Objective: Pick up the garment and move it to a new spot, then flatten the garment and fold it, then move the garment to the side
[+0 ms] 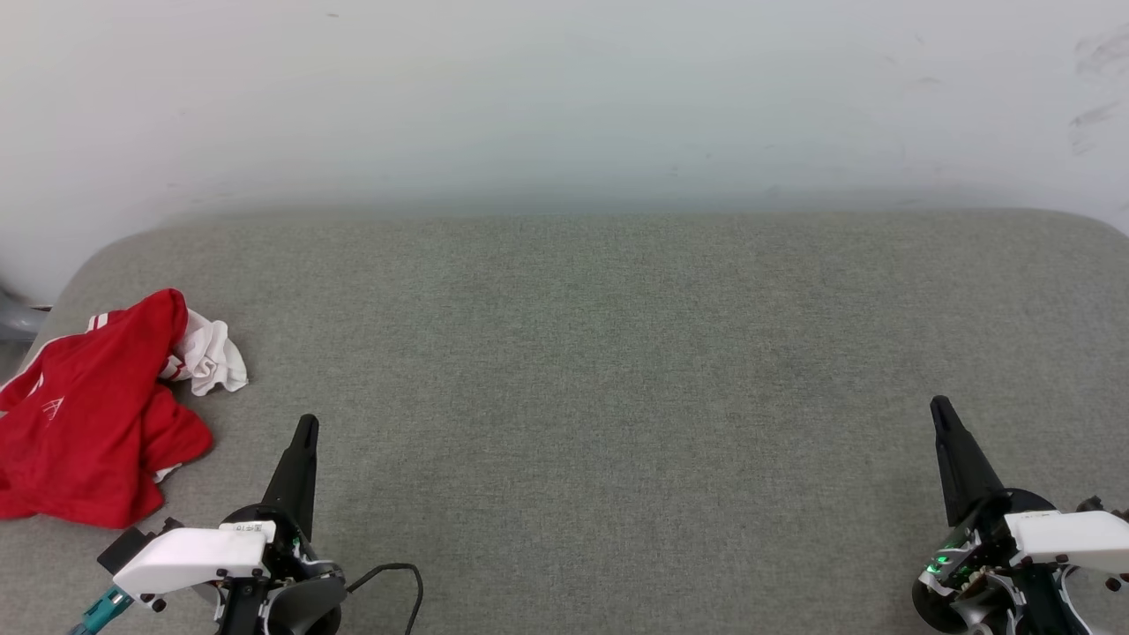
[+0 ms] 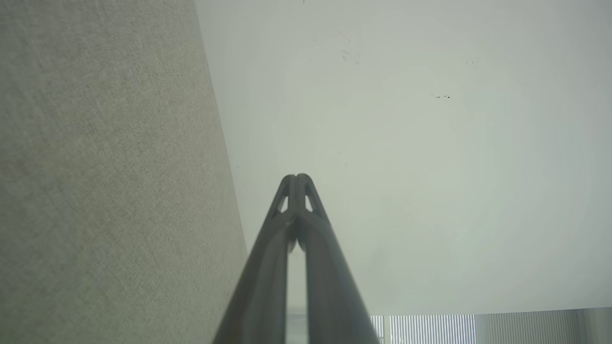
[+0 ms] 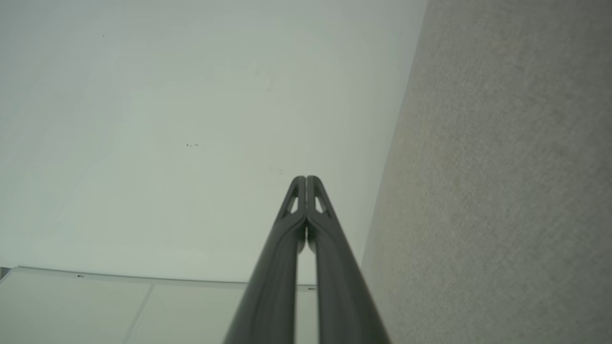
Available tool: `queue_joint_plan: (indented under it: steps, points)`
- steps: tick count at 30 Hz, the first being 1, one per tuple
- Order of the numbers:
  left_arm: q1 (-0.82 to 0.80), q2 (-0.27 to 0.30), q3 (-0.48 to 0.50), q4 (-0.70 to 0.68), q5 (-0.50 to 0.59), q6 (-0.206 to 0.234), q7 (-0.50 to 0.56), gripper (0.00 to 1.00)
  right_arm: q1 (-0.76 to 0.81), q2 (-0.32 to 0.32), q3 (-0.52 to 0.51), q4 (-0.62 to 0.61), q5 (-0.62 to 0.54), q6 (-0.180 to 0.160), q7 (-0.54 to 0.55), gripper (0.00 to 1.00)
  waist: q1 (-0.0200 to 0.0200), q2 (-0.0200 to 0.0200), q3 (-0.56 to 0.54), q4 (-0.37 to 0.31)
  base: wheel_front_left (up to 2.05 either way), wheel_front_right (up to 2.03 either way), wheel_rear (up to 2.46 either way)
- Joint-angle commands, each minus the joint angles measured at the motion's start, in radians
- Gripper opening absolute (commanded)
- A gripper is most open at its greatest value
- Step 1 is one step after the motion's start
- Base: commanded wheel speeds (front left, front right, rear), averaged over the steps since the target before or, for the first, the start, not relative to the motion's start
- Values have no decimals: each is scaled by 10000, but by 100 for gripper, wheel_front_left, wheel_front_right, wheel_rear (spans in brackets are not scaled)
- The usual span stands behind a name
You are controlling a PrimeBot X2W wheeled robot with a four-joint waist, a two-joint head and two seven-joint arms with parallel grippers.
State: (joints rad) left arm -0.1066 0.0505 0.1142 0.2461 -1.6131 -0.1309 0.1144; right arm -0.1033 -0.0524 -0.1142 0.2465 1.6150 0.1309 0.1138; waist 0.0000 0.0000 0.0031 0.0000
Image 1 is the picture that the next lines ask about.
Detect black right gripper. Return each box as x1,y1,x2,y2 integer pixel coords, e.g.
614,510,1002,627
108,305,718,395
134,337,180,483
911,395,1073,635

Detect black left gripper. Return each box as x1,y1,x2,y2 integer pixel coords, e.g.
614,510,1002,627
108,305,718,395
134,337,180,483
215,414,347,635

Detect red and white jersey shirt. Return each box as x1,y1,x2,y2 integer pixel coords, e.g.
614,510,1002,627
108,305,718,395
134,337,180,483
0,288,250,530

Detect thin black cable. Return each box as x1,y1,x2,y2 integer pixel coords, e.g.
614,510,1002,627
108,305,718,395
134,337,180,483
347,562,425,635

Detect teal left camera cable connector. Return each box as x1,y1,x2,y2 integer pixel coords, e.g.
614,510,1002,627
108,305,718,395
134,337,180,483
69,586,136,635

